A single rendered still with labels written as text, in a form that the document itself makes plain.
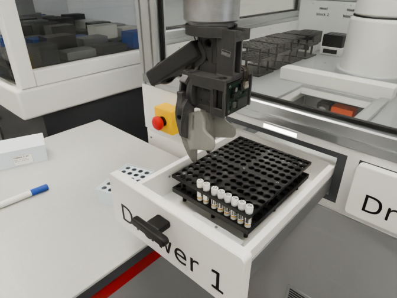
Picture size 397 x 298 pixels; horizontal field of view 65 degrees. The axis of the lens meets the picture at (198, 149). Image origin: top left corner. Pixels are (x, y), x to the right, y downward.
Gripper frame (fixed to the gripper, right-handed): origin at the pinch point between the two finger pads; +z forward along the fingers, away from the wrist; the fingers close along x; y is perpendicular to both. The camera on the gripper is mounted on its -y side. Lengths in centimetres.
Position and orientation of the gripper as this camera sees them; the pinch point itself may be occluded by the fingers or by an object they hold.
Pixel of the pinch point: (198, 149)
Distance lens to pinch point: 53.1
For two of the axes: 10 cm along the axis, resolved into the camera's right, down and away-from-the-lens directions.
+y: 7.8, 3.0, -5.5
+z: -0.1, 8.8, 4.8
